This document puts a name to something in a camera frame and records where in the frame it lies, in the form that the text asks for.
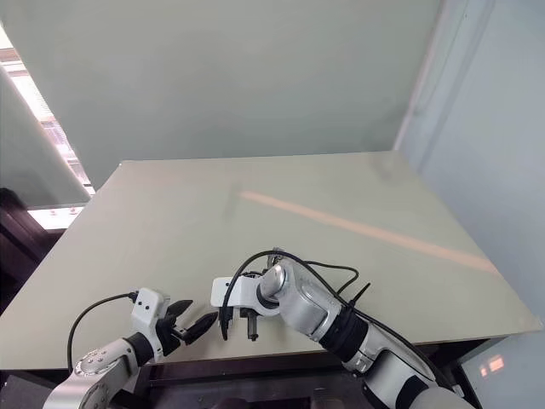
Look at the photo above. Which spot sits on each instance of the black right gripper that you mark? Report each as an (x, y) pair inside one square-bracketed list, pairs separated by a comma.
[(249, 312)]

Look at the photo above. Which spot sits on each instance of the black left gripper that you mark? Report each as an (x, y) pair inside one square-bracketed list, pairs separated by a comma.
[(168, 336)]

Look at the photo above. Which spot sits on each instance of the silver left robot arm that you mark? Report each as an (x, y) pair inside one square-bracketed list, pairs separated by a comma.
[(98, 362)]

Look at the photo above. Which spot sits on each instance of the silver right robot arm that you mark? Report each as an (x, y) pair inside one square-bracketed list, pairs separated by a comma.
[(306, 307)]

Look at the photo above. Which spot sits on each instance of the dark wooden cabinet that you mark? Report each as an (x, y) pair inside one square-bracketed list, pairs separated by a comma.
[(17, 255)]

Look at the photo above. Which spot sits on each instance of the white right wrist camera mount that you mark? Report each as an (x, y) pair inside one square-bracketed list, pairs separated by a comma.
[(242, 294)]

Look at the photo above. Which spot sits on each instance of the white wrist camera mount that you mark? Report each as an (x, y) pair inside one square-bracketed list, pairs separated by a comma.
[(147, 311), (242, 294)]

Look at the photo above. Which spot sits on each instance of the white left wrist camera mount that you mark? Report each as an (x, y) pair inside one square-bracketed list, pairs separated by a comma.
[(147, 311)]

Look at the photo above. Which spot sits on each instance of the black table frame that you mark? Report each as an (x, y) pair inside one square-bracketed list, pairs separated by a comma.
[(255, 375)]

